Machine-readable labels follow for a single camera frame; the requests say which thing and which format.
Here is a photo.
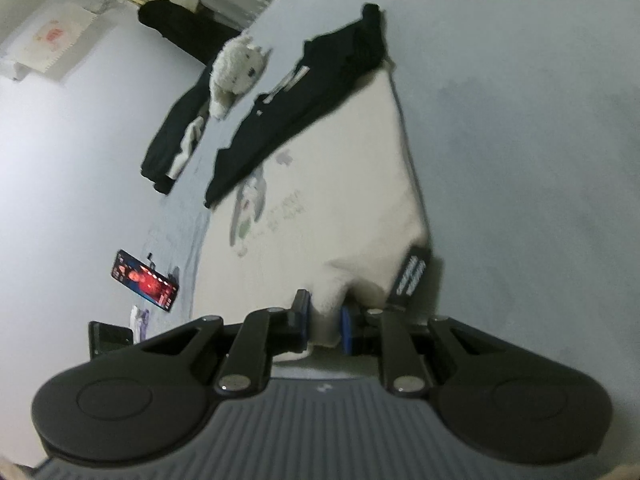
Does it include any white plush dog toy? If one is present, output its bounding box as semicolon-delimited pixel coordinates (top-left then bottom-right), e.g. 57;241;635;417
209;35;267;120

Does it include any cream and black sweatshirt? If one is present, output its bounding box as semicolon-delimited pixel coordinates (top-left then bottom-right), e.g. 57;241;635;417
192;3;428;347

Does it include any black and white garment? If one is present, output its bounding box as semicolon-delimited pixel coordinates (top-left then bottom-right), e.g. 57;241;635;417
140;62;213;195

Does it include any white tissue paper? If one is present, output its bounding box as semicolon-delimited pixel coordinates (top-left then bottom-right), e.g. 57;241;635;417
129;306;150;344

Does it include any white wall hanging cloth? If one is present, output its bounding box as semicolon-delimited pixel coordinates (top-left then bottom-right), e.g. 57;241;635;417
1;2;98;80

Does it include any black hanging coat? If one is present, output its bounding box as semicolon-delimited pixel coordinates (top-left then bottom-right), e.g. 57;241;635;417
138;0;241;65

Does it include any smartphone with lit screen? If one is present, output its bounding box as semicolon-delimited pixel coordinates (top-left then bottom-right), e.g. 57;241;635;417
111;249;179;312

